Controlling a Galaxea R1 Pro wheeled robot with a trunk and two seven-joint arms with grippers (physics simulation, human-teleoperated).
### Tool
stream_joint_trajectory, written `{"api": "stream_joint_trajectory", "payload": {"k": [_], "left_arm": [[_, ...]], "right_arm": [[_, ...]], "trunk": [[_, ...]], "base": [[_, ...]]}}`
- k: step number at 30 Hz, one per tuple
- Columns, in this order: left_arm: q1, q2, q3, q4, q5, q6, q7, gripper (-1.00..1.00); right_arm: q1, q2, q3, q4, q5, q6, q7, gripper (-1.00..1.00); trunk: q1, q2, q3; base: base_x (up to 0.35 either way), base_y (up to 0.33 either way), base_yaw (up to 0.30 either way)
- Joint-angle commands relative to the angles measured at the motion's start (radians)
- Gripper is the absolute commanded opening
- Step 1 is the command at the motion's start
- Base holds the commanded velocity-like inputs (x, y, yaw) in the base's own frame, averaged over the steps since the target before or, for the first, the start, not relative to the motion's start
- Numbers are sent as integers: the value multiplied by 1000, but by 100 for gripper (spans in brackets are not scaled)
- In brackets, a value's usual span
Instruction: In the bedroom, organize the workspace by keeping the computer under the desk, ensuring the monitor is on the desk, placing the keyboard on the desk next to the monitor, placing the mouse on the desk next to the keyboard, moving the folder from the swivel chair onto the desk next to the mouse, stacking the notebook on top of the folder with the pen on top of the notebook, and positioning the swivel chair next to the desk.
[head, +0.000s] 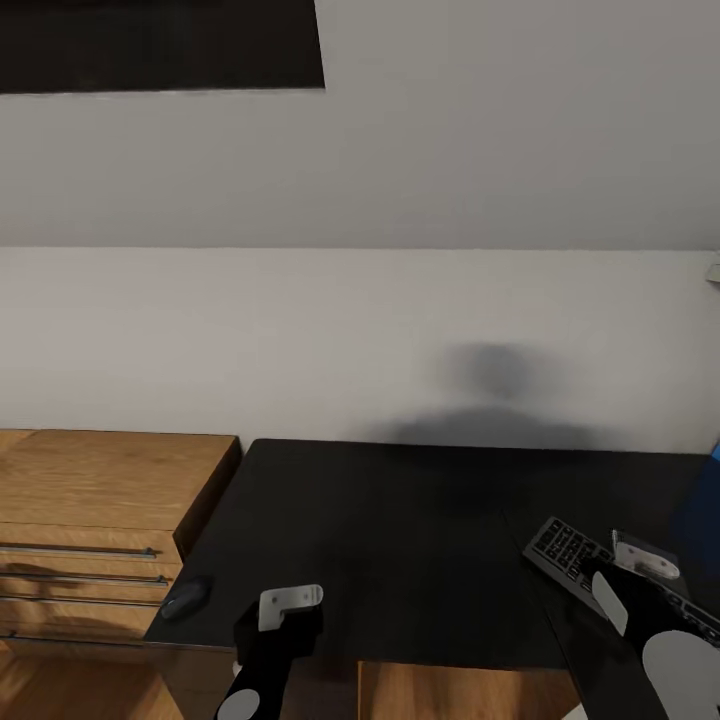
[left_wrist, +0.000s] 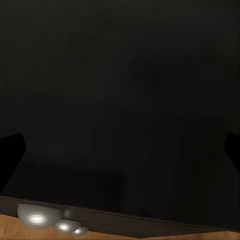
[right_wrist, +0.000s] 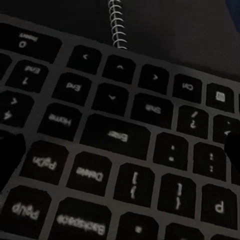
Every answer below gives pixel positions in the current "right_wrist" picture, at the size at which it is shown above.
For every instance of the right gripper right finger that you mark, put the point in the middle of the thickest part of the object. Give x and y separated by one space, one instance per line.
232 149

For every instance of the notebook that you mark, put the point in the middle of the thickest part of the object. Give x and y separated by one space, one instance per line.
198 34

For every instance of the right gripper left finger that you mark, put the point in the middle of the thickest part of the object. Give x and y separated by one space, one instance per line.
12 149

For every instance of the keyboard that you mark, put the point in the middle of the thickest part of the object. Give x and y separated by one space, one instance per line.
119 145

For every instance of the desk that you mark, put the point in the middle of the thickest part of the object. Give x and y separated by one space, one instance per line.
85 18

